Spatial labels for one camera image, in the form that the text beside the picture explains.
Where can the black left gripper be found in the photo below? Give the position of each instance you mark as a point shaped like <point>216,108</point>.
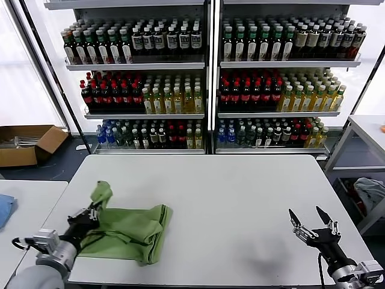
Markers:
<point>82,225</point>

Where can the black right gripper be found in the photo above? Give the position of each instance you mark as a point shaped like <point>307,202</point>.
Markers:
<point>328,244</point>

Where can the green t-shirt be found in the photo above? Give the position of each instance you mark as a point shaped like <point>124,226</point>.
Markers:
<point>129,222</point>

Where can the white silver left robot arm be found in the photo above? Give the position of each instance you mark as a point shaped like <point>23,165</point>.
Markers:
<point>60,254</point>

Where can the red cloth item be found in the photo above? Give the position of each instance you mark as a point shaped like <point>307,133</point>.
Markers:
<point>361,206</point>

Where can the pale blue cloth pile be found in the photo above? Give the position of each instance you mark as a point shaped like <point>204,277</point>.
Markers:
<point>370,189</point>

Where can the white paper scrap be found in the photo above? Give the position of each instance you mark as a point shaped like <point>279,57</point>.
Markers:
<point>80,147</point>

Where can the blue drink bottle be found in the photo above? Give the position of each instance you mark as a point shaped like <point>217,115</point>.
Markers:
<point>231,136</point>
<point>110,137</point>
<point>221,136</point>
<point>101,136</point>

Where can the clear green water bottle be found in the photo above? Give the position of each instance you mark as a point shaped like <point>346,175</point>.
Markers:
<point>250,137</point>
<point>119,138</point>
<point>240,137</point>
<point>127,138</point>

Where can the dark bottle white cap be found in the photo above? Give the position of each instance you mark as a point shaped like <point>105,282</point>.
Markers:
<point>136,140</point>
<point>259,139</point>
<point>269,138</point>
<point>145,140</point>

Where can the yellow tea bottle white cap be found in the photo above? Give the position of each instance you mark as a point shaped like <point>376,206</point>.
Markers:
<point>318,102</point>
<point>338,101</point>
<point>307,102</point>
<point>147,103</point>
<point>158,103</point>
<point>198,103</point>
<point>198,140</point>
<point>296,102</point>
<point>286,102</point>
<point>188,103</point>
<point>178,103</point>
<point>314,138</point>
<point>189,140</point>
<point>168,103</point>
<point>328,102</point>
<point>323,137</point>

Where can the open brown cardboard box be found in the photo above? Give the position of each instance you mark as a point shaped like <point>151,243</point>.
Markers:
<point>18,156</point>

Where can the cola bottle red cap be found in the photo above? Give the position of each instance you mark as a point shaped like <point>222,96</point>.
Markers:
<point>126,98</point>
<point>106,98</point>
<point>235,97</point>
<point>137,98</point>
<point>246,97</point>
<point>256,97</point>
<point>172,136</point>
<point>116,98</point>
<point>266,97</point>
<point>277,97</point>
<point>181,136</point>
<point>296,134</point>
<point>87,98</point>
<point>304,134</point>
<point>96,98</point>
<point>225,97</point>

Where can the dark bottle grey label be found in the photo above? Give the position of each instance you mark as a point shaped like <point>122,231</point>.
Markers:
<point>286,135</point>
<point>277,136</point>
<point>162,137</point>
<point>154,137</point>

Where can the clear plastic packaging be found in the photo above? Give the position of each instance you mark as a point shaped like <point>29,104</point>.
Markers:
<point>21,141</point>

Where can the grey metal shelf rack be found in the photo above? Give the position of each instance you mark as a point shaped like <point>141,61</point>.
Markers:
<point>285,64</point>
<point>135,66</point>

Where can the dark tea bottle green band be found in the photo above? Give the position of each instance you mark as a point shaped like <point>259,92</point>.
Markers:
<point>289,45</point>
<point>278,45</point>
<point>127,51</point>
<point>265,45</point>
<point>115,51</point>
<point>81,52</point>
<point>92,52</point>
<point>253,45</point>
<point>240,45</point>
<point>103,51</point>
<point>228,45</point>
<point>70,52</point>

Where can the dark drink bottle white label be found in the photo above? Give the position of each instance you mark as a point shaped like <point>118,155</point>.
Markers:
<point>172,41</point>
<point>184,41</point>
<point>325,40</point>
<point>148,42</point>
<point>159,41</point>
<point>336,41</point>
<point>137,42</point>
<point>348,41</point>
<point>196,40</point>

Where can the dark bottle cream label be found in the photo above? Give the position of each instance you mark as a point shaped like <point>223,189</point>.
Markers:
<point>301,40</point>
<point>313,40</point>

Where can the red-brown drink bottle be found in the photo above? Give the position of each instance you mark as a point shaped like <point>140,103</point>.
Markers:
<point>359,42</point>

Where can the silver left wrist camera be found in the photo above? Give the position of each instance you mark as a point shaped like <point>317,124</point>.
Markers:
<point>45,238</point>

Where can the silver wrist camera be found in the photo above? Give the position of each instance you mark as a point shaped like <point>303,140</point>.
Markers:
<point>45,238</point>
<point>370,269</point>

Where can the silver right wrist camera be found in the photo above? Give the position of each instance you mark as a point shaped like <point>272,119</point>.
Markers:
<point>370,269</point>

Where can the white metal frame side table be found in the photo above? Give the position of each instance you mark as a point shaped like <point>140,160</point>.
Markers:
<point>361,168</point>

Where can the black window frame post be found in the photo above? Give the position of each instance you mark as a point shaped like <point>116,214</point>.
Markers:
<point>61,90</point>
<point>363,90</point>

